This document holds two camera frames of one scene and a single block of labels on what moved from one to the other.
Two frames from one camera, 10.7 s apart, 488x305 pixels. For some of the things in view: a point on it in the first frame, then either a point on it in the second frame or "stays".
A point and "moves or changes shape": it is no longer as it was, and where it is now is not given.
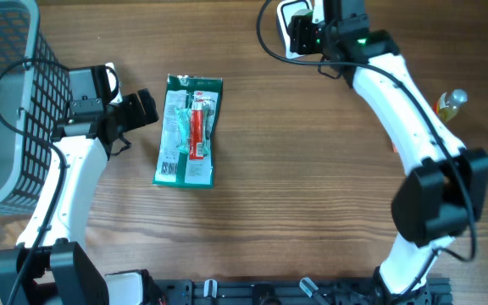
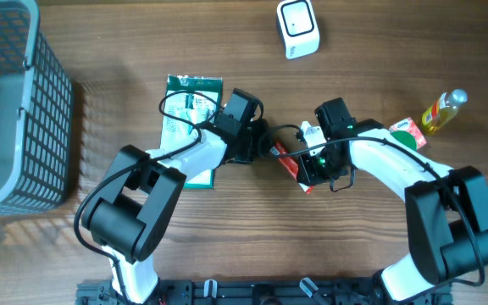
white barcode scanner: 285,10 stays
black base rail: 433,291 stays
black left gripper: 140,119 to 262,129
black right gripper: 304,35 to 312,171
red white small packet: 196,149 moves or changes shape
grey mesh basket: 21,94 stays
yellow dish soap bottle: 447,106 stays
